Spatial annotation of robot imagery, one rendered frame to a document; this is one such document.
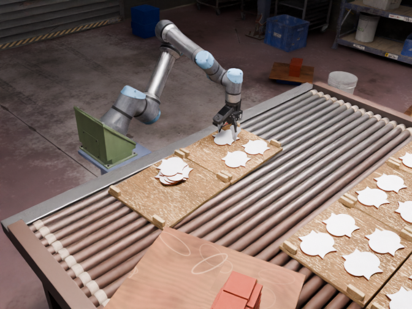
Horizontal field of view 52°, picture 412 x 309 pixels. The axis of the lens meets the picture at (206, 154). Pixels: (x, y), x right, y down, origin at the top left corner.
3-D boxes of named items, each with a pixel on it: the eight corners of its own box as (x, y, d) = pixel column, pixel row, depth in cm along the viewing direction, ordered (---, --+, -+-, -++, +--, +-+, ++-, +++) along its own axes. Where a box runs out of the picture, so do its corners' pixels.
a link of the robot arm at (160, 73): (123, 114, 217) (162, 21, 225) (140, 124, 230) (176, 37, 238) (140, 118, 211) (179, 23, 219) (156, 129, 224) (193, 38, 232)
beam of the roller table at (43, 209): (3, 232, 169) (-1, 221, 165) (305, 89, 290) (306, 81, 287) (11, 243, 164) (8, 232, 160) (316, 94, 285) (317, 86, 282)
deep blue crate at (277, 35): (262, 43, 623) (265, 18, 603) (280, 38, 646) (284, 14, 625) (287, 52, 592) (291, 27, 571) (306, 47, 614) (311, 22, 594)
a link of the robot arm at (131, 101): (107, 102, 208) (122, 79, 208) (124, 113, 219) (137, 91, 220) (122, 111, 201) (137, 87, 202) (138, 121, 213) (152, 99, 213)
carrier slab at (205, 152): (176, 154, 207) (176, 151, 206) (230, 125, 233) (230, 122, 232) (231, 185, 188) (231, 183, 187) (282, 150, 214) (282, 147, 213)
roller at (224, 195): (72, 286, 146) (69, 276, 143) (358, 113, 260) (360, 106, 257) (78, 295, 143) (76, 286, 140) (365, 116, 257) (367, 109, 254)
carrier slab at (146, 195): (108, 193, 181) (107, 190, 180) (175, 154, 207) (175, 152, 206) (164, 232, 162) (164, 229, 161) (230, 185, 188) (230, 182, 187)
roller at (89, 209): (33, 239, 163) (30, 230, 160) (317, 97, 277) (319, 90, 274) (38, 246, 160) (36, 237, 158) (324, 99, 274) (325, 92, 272)
